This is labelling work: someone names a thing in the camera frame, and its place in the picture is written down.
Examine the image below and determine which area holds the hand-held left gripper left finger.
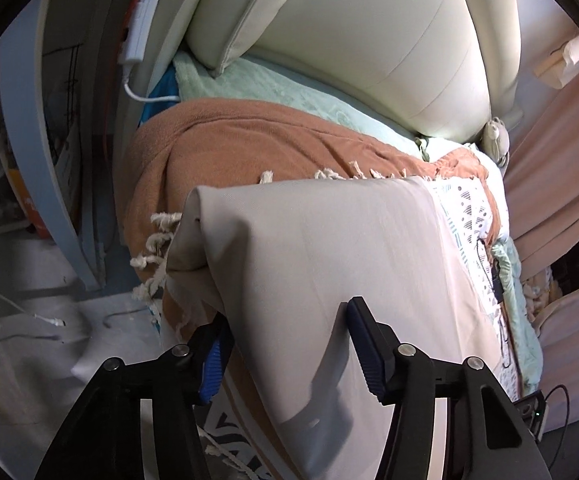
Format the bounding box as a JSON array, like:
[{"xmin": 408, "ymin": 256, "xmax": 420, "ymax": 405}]
[{"xmin": 32, "ymin": 317, "xmax": 235, "ymax": 480}]

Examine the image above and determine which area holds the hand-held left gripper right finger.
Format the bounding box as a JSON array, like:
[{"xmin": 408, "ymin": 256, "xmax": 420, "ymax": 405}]
[{"xmin": 346, "ymin": 296, "xmax": 553, "ymax": 480}]

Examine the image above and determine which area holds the beige jacket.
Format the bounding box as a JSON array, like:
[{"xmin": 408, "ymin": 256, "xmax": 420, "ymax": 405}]
[{"xmin": 167, "ymin": 176, "xmax": 505, "ymax": 480}]

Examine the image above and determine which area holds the mint green duvet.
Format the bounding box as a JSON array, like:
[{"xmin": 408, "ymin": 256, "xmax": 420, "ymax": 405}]
[{"xmin": 492, "ymin": 237, "xmax": 543, "ymax": 396}]

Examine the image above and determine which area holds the pink cloth pile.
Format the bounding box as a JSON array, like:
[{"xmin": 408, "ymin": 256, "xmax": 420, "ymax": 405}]
[{"xmin": 522, "ymin": 265, "xmax": 563, "ymax": 326}]

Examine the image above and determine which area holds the patterned tasselled blanket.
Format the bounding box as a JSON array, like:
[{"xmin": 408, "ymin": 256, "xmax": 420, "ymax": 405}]
[{"xmin": 120, "ymin": 97, "xmax": 510, "ymax": 480}]

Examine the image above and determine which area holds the orange box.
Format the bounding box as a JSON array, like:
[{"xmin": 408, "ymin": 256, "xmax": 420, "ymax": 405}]
[{"xmin": 7, "ymin": 165, "xmax": 55, "ymax": 241}]

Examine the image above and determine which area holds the grey plush toy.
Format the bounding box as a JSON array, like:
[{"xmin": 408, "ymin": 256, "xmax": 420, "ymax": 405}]
[{"xmin": 484, "ymin": 117, "xmax": 510, "ymax": 166}]

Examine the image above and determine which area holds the mint green bed sheet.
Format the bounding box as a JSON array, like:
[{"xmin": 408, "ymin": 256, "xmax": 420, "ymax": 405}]
[{"xmin": 172, "ymin": 52, "xmax": 475, "ymax": 161}]

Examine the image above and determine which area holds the blue cloth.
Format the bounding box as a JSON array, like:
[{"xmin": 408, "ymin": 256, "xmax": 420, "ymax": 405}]
[{"xmin": 140, "ymin": 67, "xmax": 180, "ymax": 126}]

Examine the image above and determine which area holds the cream padded headboard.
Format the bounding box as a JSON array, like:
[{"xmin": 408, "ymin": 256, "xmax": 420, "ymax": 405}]
[{"xmin": 187, "ymin": 0, "xmax": 525, "ymax": 146}]

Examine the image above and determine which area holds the white power strip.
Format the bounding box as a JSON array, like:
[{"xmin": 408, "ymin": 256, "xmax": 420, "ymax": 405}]
[{"xmin": 117, "ymin": 0, "xmax": 170, "ymax": 66}]

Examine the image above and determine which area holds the white hanging garment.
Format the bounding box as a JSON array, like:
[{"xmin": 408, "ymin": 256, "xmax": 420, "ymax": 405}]
[{"xmin": 534, "ymin": 35, "xmax": 579, "ymax": 78}]

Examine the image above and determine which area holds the black charger cable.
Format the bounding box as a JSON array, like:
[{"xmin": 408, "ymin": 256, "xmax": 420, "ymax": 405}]
[{"xmin": 474, "ymin": 237, "xmax": 515, "ymax": 371}]

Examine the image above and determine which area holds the white floor cable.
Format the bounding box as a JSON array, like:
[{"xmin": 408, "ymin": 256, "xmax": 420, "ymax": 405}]
[{"xmin": 0, "ymin": 280, "xmax": 68, "ymax": 346}]

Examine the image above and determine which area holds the white power strip cable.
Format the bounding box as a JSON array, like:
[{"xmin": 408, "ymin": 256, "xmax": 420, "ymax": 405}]
[{"xmin": 124, "ymin": 62, "xmax": 180, "ymax": 103}]

